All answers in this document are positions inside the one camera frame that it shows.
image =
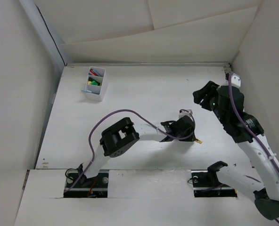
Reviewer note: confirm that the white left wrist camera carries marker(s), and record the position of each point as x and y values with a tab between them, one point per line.
185	112

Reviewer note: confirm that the black marker green cap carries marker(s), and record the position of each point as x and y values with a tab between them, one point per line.
95	83

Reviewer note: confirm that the light blue pen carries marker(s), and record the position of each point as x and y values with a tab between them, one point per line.
89	92

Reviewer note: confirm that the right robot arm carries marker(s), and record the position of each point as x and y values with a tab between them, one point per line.
251	139

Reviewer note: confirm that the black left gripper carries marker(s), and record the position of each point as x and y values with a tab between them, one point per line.
191	139

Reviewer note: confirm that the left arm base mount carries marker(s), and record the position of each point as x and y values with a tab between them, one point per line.
96	187

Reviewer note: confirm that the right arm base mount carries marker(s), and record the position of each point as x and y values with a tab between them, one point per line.
204	186

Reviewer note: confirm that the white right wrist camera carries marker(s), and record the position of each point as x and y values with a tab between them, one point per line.
235	79

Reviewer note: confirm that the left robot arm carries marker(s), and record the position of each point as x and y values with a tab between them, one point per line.
121	136

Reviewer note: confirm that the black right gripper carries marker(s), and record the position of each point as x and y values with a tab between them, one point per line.
211	89

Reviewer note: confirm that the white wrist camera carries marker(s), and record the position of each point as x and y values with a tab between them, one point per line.
185	112
235	79

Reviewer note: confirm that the white three-compartment organizer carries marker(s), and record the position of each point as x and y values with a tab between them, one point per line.
101	89

